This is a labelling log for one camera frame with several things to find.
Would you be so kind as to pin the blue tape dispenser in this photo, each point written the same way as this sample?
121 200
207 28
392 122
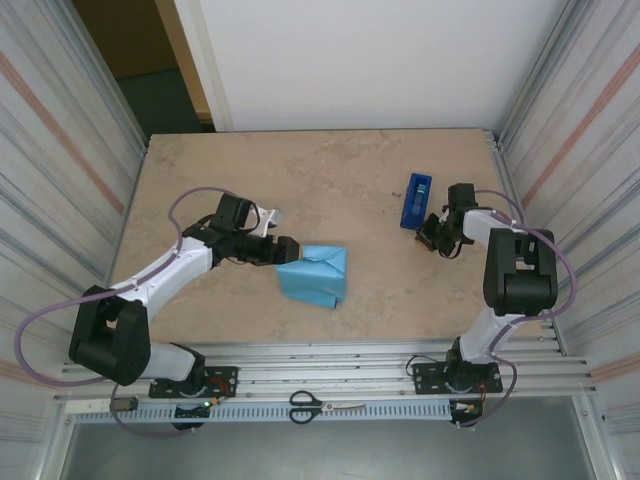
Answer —
414 202

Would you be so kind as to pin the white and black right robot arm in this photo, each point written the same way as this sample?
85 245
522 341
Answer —
515 280

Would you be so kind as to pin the brown wooden door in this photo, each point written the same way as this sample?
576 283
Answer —
125 35

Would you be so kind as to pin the aluminium rail frame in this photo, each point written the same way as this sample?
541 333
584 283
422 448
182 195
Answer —
325 360

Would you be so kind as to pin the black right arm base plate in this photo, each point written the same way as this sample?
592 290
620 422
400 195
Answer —
425 380

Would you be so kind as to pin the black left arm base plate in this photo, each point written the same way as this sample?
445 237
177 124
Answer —
227 375

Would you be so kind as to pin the white door frame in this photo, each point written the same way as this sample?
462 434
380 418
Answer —
210 75

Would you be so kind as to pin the small label holder on rail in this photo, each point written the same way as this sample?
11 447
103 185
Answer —
125 404

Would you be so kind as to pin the blue cloth sheet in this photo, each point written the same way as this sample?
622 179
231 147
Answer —
315 275

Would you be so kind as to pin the black connector module with led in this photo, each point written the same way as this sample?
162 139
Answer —
190 411

